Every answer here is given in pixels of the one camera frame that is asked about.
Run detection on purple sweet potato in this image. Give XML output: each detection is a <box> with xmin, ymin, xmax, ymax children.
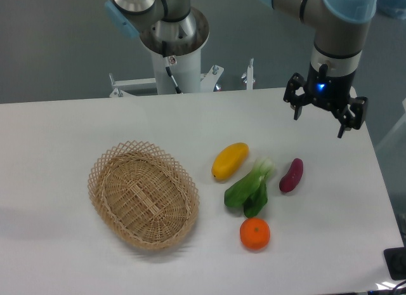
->
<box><xmin>279</xmin><ymin>158</ymin><xmax>304</xmax><ymax>193</ymax></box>

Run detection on orange tangerine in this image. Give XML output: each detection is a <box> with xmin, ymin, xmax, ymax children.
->
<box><xmin>240</xmin><ymin>218</ymin><xmax>271</xmax><ymax>251</ymax></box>

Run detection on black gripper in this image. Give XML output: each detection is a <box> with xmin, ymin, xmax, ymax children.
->
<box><xmin>283</xmin><ymin>65</ymin><xmax>369</xmax><ymax>138</ymax></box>

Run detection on green bok choy vegetable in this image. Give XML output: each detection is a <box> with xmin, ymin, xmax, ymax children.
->
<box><xmin>224</xmin><ymin>157</ymin><xmax>275</xmax><ymax>218</ymax></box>

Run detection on black device at table edge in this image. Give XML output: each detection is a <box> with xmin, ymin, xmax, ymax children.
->
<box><xmin>384</xmin><ymin>247</ymin><xmax>405</xmax><ymax>280</ymax></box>

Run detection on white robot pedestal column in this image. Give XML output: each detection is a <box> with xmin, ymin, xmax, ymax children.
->
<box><xmin>140</xmin><ymin>8</ymin><xmax>209</xmax><ymax>94</ymax></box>

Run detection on yellow mango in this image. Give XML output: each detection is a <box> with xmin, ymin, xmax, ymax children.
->
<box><xmin>211</xmin><ymin>142</ymin><xmax>249</xmax><ymax>181</ymax></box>

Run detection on blue plastic bag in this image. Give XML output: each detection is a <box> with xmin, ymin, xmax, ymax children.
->
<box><xmin>377</xmin><ymin>0</ymin><xmax>405</xmax><ymax>20</ymax></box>

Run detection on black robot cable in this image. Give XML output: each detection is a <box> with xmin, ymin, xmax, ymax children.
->
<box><xmin>161</xmin><ymin>41</ymin><xmax>183</xmax><ymax>95</ymax></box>

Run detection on white metal base frame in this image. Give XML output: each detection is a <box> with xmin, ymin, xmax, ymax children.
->
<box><xmin>109</xmin><ymin>58</ymin><xmax>256</xmax><ymax>98</ymax></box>

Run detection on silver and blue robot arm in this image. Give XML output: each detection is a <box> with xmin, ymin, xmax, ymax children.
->
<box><xmin>105</xmin><ymin>0</ymin><xmax>377</xmax><ymax>133</ymax></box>

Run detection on woven wicker basket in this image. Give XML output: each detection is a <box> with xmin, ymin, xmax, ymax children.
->
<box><xmin>88</xmin><ymin>141</ymin><xmax>199</xmax><ymax>251</ymax></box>

